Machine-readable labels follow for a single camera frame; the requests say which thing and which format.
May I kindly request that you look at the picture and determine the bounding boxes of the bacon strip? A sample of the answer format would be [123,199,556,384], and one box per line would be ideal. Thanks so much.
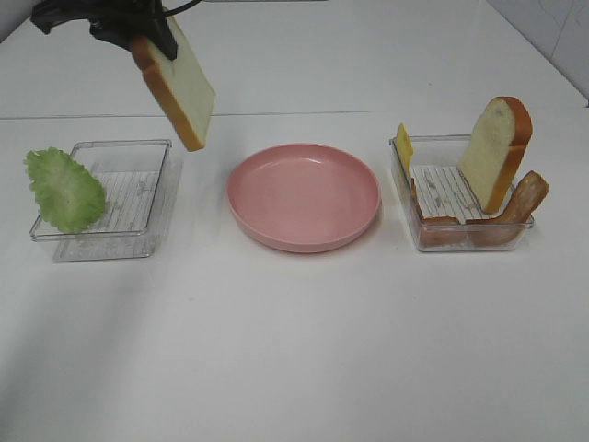
[410,179,466,250]
[467,170,549,247]

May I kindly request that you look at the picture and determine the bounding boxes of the clear food container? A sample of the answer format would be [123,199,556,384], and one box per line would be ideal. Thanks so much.
[29,139,182,262]
[389,134,535,252]

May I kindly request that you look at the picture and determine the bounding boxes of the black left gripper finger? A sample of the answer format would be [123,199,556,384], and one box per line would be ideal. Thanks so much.
[147,17,178,61]

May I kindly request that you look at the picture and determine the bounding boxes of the upright bread slice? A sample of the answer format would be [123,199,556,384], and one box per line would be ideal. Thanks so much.
[458,97,533,215]

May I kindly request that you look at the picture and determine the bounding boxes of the pink round plate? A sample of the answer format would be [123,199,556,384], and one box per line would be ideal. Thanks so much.
[226,144,381,253]

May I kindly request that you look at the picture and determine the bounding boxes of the yellow cheese slice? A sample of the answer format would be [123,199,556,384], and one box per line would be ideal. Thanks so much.
[396,123,414,179]

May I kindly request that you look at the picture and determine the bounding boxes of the white bread slice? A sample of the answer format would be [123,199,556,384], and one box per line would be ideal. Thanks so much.
[130,17,215,152]

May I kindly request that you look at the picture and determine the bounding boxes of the clear left food container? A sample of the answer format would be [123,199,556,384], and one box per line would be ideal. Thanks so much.
[29,139,182,262]

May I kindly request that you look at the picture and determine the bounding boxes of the clear right food container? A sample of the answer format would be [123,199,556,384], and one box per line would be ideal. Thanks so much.
[389,134,535,252]

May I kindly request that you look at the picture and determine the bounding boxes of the green lettuce leaf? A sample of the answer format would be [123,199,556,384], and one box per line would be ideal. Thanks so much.
[24,147,107,234]

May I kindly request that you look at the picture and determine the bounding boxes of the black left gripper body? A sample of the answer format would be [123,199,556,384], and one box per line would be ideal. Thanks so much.
[30,1,156,50]

